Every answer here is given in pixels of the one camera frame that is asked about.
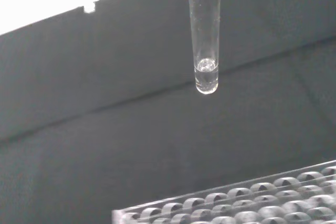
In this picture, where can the clear plastic test tube rack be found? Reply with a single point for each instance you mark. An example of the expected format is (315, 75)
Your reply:
(249, 200)

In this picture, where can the small clear plastic clip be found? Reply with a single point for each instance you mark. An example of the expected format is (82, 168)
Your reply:
(89, 7)

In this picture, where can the black bench cloth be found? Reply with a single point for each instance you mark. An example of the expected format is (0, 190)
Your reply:
(131, 129)

